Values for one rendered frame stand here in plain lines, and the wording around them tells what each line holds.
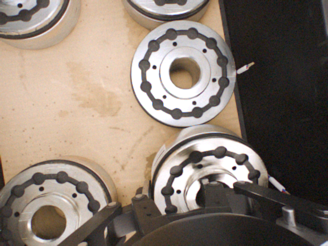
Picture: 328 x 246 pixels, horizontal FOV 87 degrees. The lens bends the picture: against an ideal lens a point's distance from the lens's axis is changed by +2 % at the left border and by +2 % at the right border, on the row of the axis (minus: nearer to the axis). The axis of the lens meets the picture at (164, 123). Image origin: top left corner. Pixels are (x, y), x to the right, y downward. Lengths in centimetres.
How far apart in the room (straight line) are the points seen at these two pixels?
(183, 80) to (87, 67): 11
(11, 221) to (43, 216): 2
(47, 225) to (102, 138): 9
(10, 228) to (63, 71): 15
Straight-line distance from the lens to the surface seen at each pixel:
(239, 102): 22
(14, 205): 21
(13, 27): 22
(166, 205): 17
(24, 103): 24
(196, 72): 18
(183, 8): 20
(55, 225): 22
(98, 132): 20
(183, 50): 17
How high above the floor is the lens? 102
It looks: 86 degrees down
